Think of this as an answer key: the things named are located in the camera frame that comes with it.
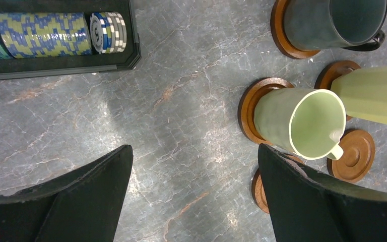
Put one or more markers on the dark green mug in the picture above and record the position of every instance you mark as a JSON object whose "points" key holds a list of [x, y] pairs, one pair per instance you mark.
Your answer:
{"points": [[349, 24]]}

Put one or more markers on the light green mug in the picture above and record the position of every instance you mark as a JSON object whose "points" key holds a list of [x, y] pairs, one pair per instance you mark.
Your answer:
{"points": [[307, 122]]}

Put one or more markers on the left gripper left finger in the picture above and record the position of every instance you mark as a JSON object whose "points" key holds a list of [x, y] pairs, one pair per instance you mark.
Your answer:
{"points": [[82, 205]]}

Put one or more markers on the grooved wooden coaster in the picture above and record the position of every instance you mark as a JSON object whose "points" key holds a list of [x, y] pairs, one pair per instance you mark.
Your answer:
{"points": [[279, 36]]}

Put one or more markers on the yellow mug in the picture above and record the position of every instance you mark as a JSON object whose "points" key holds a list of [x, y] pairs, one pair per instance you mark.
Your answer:
{"points": [[377, 89]]}

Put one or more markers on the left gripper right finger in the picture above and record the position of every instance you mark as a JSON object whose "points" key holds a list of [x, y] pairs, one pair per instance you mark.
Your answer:
{"points": [[306, 204]]}

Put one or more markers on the black poker chip case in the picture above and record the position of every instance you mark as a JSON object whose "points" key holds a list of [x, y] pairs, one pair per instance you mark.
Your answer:
{"points": [[54, 66]]}

